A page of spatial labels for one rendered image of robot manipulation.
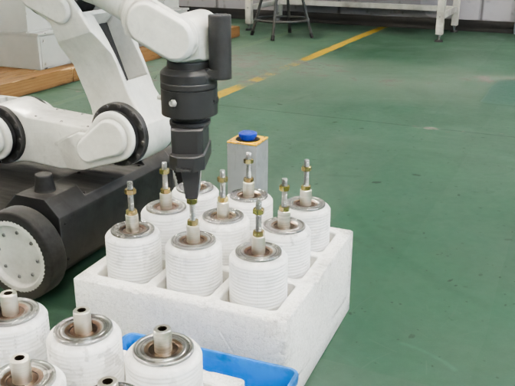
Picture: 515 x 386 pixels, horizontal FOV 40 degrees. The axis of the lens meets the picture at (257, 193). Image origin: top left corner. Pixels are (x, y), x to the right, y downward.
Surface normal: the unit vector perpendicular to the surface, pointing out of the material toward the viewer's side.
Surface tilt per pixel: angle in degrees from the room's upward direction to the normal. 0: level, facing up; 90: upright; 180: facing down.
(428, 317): 0
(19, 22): 90
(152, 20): 90
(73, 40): 114
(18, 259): 90
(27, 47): 90
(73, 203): 45
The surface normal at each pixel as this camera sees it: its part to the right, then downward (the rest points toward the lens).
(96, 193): 0.65, -0.55
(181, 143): -0.05, 0.34
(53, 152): -0.42, 0.31
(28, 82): 0.91, 0.15
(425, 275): 0.00, -0.94
